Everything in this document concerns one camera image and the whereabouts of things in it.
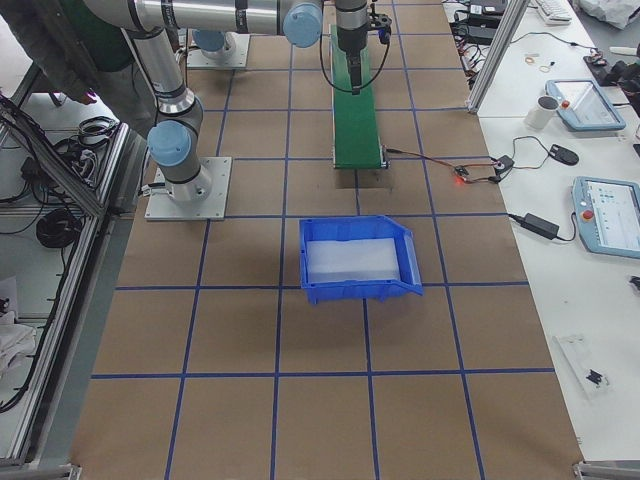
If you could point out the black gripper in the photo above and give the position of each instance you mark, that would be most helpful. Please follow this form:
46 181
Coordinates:
349 41

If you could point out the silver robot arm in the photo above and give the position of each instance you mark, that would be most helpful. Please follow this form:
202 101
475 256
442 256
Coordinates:
300 22
172 142

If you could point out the green conveyor belt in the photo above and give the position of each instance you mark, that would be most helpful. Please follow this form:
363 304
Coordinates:
356 137

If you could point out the small motor controller board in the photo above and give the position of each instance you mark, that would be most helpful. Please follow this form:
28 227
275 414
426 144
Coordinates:
502 166

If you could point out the white mug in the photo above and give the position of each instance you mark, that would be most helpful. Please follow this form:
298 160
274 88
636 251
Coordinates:
542 112

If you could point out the blue plastic bin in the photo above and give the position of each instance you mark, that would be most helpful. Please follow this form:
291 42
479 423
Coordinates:
357 257

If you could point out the black computer mouse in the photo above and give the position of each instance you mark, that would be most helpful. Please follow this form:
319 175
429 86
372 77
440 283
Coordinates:
563 155

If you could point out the blue teach pendant far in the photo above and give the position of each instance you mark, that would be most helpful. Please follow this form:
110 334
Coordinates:
584 106

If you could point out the blue teach pendant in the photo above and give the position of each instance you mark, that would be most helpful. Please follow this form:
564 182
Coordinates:
607 215
584 106

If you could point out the black power adapter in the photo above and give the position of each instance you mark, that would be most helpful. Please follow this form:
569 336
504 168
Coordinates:
540 226

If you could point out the person in green vest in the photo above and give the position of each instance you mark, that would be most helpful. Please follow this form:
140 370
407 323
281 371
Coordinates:
83 57

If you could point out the blue teach pendant near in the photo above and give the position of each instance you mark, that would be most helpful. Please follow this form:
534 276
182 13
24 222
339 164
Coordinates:
607 215

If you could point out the clear plastic bag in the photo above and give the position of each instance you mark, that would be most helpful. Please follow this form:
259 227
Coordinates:
576 352

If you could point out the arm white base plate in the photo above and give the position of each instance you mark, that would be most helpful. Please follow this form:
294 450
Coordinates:
205 197
232 56

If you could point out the aluminium frame post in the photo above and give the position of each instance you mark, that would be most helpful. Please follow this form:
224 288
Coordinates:
512 17

